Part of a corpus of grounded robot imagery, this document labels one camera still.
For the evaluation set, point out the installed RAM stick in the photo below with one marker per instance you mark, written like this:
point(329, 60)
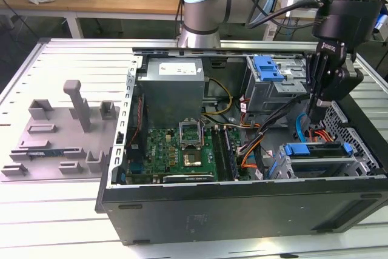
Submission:
point(230, 156)

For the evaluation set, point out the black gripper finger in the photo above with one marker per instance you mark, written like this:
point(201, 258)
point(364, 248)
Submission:
point(332, 80)
point(312, 83)

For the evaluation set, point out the hard disk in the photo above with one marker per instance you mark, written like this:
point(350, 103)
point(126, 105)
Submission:
point(298, 149)

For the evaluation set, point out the metal disk bay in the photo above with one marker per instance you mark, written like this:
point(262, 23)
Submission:
point(354, 166)

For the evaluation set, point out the grey parts rack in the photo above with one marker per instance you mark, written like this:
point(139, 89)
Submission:
point(60, 137)

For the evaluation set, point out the loose RAM stick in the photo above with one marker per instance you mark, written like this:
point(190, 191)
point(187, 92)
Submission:
point(45, 153)

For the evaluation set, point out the CPU socket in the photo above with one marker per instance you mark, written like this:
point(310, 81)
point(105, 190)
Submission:
point(190, 134)

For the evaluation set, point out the silver power supply unit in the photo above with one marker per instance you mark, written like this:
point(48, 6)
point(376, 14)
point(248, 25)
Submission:
point(169, 98)

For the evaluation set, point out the green motherboard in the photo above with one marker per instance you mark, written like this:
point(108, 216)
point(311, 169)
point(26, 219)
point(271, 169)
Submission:
point(163, 150)

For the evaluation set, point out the blue plastic drive bracket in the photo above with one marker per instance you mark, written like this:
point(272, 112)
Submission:
point(266, 69)

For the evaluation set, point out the black PC case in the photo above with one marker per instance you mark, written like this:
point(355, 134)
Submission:
point(212, 216)

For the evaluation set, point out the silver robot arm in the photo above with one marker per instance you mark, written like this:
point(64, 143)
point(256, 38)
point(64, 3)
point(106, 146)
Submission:
point(203, 7)

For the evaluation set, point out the black RAM slot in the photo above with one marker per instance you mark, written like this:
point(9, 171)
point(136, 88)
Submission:
point(218, 156)
point(222, 156)
point(225, 156)

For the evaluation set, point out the metal drive cage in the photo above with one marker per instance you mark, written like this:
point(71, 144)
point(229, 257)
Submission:
point(263, 95)

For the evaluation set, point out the wooden desk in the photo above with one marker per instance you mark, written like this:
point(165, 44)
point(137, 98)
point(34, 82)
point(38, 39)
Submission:
point(91, 1)

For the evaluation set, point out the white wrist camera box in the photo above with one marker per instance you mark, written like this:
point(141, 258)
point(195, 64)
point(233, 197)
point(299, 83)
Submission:
point(303, 13)

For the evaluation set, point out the black graphics card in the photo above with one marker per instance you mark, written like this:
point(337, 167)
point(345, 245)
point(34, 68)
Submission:
point(188, 178)

